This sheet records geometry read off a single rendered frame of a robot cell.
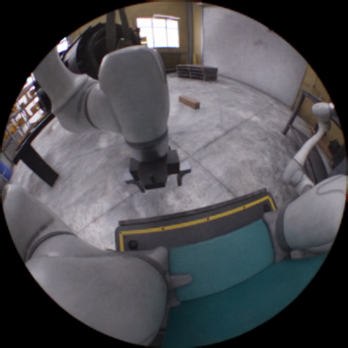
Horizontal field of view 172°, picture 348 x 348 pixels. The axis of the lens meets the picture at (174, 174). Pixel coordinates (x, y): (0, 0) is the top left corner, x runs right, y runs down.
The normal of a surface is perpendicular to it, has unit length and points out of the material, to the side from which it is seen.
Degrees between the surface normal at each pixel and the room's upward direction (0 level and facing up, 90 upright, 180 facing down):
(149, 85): 82
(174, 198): 0
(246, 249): 0
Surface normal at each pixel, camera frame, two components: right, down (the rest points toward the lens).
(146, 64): 0.65, 0.45
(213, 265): -0.04, -0.55
